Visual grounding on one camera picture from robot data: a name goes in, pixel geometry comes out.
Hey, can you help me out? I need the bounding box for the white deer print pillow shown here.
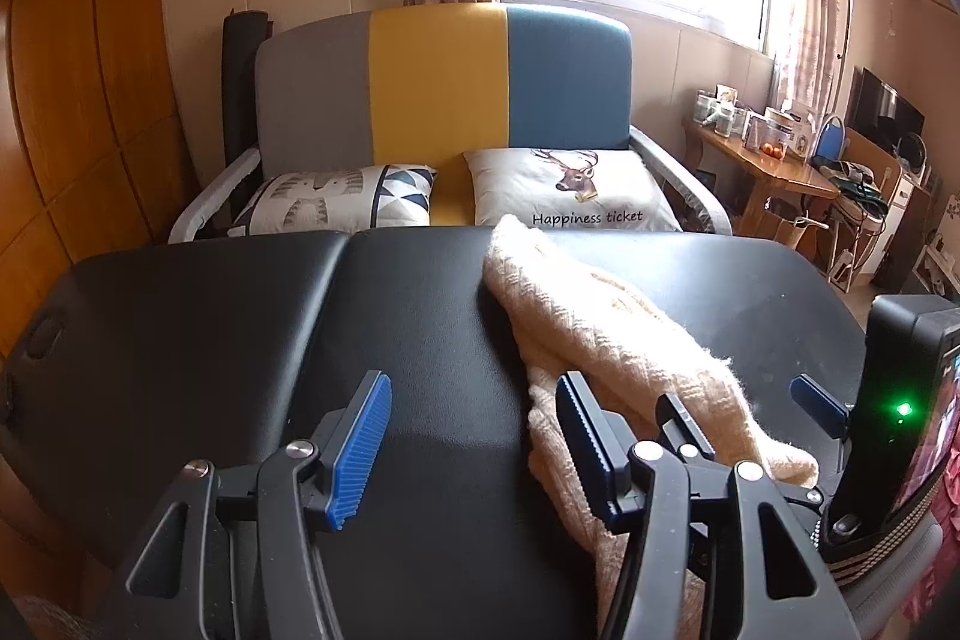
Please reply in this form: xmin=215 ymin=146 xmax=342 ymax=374
xmin=463 ymin=147 xmax=685 ymax=232

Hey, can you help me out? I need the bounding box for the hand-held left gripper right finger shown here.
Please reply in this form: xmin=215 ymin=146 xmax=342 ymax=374
xmin=556 ymin=372 xmax=863 ymax=640

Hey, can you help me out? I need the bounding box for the wooden wardrobe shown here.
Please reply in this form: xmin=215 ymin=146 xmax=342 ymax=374
xmin=0 ymin=0 xmax=203 ymax=356

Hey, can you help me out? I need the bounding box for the geometric patterned pillow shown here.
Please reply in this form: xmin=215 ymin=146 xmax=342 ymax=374
xmin=229 ymin=164 xmax=438 ymax=236

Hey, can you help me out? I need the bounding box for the wooden desk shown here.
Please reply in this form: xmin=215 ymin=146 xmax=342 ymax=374
xmin=682 ymin=115 xmax=841 ymax=236

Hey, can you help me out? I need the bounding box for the black padded table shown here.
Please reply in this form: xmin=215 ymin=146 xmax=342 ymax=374
xmin=0 ymin=225 xmax=893 ymax=640

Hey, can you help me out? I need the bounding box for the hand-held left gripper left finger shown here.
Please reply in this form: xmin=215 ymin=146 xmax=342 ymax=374
xmin=90 ymin=371 xmax=392 ymax=640

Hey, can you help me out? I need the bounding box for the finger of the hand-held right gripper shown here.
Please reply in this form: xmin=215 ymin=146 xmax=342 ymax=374
xmin=656 ymin=392 xmax=717 ymax=461
xmin=791 ymin=374 xmax=852 ymax=438

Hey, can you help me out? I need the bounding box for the cream knit sweater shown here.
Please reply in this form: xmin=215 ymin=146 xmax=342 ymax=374
xmin=484 ymin=214 xmax=820 ymax=626

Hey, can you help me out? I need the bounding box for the blue chair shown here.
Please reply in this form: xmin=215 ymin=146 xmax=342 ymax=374
xmin=814 ymin=115 xmax=848 ymax=161

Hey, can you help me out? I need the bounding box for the black flat screen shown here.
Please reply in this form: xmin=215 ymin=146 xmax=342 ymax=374
xmin=847 ymin=68 xmax=925 ymax=154

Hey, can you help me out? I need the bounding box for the clear plastic container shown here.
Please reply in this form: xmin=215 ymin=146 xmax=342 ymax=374
xmin=763 ymin=107 xmax=817 ymax=159

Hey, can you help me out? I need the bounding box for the grey yellow blue sofa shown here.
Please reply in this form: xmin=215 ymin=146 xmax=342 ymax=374
xmin=169 ymin=4 xmax=736 ymax=244

